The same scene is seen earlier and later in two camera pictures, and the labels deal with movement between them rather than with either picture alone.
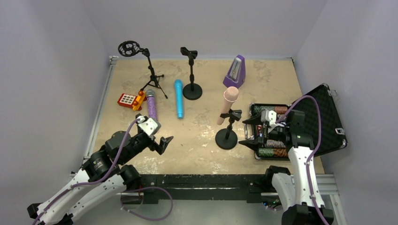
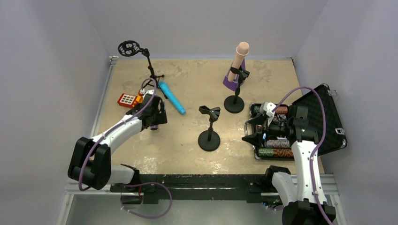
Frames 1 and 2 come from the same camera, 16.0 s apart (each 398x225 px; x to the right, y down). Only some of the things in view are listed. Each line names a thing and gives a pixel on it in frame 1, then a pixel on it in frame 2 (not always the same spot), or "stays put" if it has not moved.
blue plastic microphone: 178,87 → 165,89
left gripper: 155,143 → 159,115
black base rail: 158,187 stays put
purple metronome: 236,76 stays put
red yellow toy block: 133,101 stays put
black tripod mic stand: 131,48 stays put
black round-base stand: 192,91 → 209,140
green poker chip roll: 266,152 stays put
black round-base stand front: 227,138 → 234,104
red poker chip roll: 280,153 stays put
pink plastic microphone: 230,95 → 242,50
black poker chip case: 322,123 stays put
